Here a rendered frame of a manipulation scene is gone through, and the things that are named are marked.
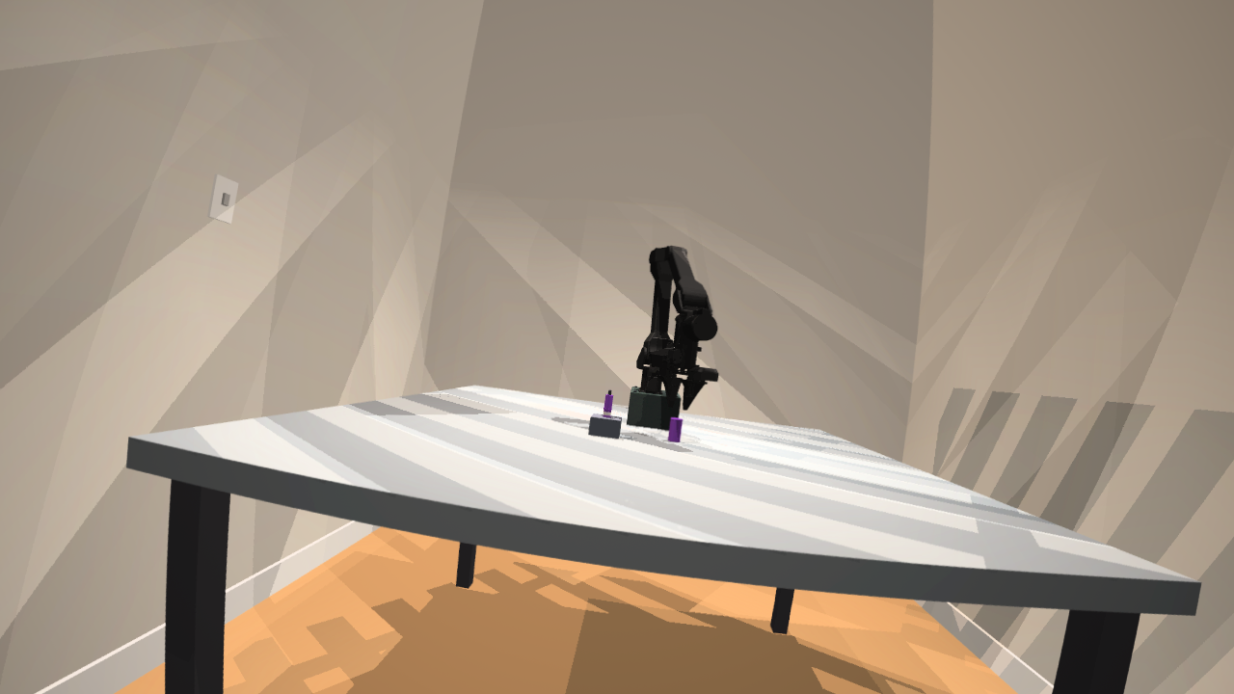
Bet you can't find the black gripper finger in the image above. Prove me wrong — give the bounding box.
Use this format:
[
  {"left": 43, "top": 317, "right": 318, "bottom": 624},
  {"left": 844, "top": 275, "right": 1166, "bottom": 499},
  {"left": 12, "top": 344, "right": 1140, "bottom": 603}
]
[
  {"left": 656, "top": 375, "right": 682, "bottom": 408},
  {"left": 681, "top": 379, "right": 707, "bottom": 411}
]

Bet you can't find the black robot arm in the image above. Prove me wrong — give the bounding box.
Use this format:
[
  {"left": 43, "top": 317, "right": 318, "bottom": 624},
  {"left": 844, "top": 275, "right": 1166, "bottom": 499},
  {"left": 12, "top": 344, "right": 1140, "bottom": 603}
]
[{"left": 636, "top": 246, "right": 717, "bottom": 394}]

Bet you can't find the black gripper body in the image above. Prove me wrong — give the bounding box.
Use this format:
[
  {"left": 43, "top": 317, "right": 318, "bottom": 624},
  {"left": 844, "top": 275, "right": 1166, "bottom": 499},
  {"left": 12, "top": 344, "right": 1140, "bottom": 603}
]
[{"left": 649, "top": 340, "right": 718, "bottom": 382}]

